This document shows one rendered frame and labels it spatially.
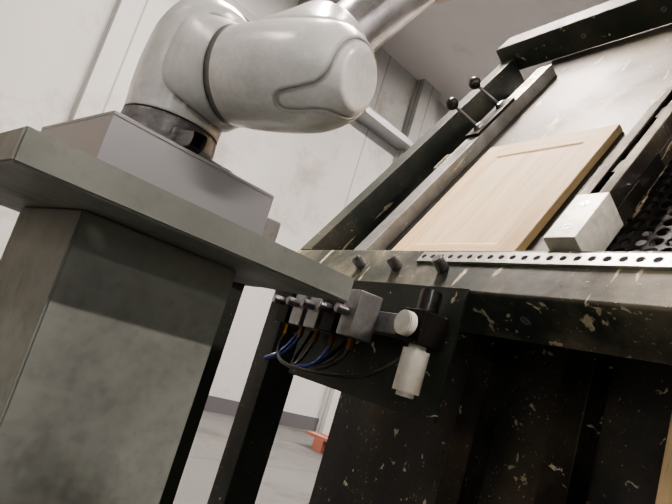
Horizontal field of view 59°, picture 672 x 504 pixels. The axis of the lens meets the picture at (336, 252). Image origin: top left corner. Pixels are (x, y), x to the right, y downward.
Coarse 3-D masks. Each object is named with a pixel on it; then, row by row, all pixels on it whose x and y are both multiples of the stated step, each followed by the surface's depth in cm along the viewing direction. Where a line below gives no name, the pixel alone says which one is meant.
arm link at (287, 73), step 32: (320, 0) 89; (352, 0) 96; (384, 0) 99; (416, 0) 107; (448, 0) 123; (224, 32) 85; (256, 32) 81; (288, 32) 79; (320, 32) 78; (352, 32) 80; (384, 32) 99; (224, 64) 83; (256, 64) 80; (288, 64) 78; (320, 64) 77; (352, 64) 79; (224, 96) 84; (256, 96) 81; (288, 96) 79; (320, 96) 79; (352, 96) 80; (256, 128) 88; (288, 128) 84; (320, 128) 84
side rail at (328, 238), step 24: (504, 72) 210; (480, 96) 204; (504, 96) 210; (456, 120) 197; (480, 120) 204; (432, 144) 192; (456, 144) 198; (408, 168) 186; (432, 168) 192; (384, 192) 181; (408, 192) 186; (336, 216) 177; (360, 216) 176; (312, 240) 171; (336, 240) 171; (360, 240) 176
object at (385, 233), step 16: (544, 80) 185; (512, 96) 182; (528, 96) 181; (512, 112) 177; (496, 128) 173; (464, 144) 170; (480, 144) 170; (448, 160) 167; (464, 160) 166; (432, 176) 163; (448, 176) 163; (416, 192) 160; (432, 192) 159; (400, 208) 157; (416, 208) 156; (384, 224) 154; (400, 224) 153; (368, 240) 151; (384, 240) 150
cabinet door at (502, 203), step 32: (608, 128) 133; (480, 160) 159; (512, 160) 148; (544, 160) 138; (576, 160) 129; (448, 192) 153; (480, 192) 143; (512, 192) 134; (544, 192) 125; (416, 224) 148; (448, 224) 138; (480, 224) 130; (512, 224) 122; (544, 224) 117
